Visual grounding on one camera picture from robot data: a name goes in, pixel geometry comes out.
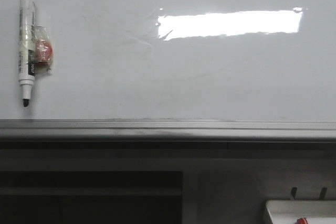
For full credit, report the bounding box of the red magnet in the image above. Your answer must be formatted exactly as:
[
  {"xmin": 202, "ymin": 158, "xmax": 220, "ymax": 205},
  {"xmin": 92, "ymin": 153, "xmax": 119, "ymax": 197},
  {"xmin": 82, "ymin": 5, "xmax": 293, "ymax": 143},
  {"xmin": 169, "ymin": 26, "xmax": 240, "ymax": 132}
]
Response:
[{"xmin": 33, "ymin": 26, "xmax": 54, "ymax": 75}]

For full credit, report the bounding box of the white whiteboard marker black tip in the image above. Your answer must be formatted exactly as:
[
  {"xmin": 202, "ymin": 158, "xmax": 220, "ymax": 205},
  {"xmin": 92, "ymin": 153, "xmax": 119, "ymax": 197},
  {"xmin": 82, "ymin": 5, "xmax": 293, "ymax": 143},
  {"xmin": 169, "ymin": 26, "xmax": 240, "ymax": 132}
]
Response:
[{"xmin": 18, "ymin": 0, "xmax": 36, "ymax": 108}]

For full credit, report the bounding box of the white whiteboard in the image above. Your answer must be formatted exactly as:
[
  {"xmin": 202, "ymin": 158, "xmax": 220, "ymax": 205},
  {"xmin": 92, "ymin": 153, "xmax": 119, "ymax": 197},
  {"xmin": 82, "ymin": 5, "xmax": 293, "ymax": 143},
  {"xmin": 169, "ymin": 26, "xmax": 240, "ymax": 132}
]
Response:
[{"xmin": 1, "ymin": 0, "xmax": 335, "ymax": 122}]

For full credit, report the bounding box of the grey aluminium whiteboard tray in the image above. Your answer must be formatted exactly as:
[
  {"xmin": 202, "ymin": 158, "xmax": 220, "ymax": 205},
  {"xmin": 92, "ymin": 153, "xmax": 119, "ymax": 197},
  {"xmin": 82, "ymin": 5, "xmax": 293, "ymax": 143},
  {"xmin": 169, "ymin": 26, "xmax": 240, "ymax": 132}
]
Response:
[{"xmin": 1, "ymin": 119, "xmax": 335, "ymax": 149}]

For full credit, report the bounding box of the white plastic tray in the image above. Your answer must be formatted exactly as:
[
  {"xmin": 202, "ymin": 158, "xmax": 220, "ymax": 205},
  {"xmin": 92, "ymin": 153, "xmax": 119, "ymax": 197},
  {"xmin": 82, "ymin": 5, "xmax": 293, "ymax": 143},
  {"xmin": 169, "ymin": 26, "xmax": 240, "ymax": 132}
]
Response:
[{"xmin": 264, "ymin": 200, "xmax": 335, "ymax": 223}]

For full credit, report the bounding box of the dark left wall hook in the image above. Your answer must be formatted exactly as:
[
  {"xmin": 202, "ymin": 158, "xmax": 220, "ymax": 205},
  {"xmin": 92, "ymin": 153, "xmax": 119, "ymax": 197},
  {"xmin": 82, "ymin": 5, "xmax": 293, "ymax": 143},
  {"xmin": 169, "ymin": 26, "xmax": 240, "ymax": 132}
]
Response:
[{"xmin": 290, "ymin": 187, "xmax": 298, "ymax": 200}]

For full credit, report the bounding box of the dark wall hook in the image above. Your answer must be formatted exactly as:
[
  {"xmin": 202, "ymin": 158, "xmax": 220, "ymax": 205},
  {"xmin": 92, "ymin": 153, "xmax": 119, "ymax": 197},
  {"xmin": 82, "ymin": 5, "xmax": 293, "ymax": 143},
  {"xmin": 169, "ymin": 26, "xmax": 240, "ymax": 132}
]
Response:
[
  {"xmin": 290, "ymin": 187, "xmax": 298, "ymax": 200},
  {"xmin": 319, "ymin": 187, "xmax": 328, "ymax": 200}
]

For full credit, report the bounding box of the dark right wall hook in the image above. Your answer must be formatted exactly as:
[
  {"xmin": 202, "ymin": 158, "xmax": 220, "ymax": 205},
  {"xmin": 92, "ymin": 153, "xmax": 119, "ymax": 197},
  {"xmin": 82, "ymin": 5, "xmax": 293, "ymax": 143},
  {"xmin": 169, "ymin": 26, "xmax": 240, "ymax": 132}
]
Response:
[{"xmin": 319, "ymin": 187, "xmax": 328, "ymax": 200}]

